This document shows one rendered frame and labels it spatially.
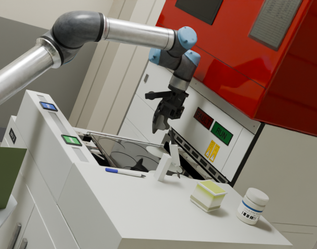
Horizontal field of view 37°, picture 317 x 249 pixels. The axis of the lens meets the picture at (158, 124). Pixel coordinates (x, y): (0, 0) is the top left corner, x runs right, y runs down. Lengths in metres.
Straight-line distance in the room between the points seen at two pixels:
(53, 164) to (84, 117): 2.17
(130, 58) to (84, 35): 2.04
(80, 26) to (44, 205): 0.57
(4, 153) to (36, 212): 0.38
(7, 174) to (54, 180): 0.24
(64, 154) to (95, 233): 0.32
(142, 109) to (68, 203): 0.99
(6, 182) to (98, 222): 0.27
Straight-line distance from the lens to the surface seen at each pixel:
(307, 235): 2.30
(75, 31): 1.55
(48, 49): 1.61
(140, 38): 1.63
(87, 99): 3.69
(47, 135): 1.61
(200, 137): 1.93
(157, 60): 1.80
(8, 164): 1.29
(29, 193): 1.67
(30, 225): 1.63
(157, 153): 1.93
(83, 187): 1.34
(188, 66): 1.84
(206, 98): 1.95
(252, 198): 1.51
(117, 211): 1.24
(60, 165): 1.49
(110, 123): 3.75
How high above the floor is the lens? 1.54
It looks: 16 degrees down
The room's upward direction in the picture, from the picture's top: 24 degrees clockwise
